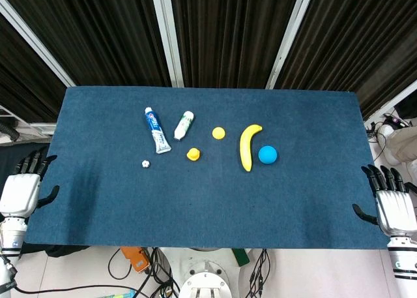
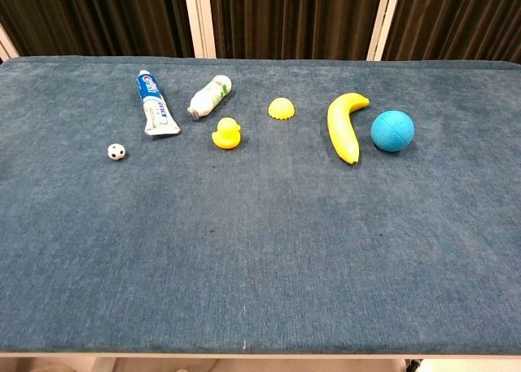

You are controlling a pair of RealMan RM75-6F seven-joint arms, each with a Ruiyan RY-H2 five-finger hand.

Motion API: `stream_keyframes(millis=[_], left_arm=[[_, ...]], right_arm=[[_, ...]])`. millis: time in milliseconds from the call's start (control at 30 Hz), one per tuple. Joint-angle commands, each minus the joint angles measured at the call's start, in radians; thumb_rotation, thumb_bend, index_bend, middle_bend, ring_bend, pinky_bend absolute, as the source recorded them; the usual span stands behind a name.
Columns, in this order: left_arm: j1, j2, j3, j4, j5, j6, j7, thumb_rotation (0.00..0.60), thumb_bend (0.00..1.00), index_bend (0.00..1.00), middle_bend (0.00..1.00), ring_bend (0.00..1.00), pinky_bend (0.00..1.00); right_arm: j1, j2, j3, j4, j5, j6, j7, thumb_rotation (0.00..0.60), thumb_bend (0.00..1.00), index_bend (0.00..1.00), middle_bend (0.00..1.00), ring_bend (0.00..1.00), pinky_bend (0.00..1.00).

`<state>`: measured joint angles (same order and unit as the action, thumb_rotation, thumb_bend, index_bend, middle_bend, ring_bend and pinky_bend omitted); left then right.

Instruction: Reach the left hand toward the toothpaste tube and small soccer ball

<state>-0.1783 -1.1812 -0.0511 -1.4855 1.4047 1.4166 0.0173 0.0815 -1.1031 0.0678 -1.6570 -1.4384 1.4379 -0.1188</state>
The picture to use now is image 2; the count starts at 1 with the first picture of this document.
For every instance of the blue fabric table cloth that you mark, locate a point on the blue fabric table cloth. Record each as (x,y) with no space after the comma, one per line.
(260,233)

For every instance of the white plastic bottle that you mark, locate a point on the white plastic bottle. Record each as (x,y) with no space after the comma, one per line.
(209,97)

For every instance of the blue white toothpaste tube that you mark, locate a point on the blue white toothpaste tube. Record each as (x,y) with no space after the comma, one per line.
(154,105)

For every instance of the dark pleated curtain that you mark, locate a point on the dark pleated curtain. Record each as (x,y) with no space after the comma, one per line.
(293,18)

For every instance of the small soccer ball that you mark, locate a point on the small soccer ball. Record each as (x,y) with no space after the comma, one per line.
(116,151)

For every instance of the blue foam ball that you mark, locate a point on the blue foam ball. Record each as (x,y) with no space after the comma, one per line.
(392,130)

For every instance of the yellow rubber duck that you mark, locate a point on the yellow rubber duck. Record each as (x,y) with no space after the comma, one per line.
(226,134)

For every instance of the yellow toy banana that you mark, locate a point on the yellow toy banana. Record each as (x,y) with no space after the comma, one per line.
(342,125)

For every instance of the yellow half sphere toy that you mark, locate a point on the yellow half sphere toy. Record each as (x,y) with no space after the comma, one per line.
(281,109)

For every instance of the white partition post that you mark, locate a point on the white partition post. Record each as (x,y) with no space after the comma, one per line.
(199,20)
(7,46)
(382,22)

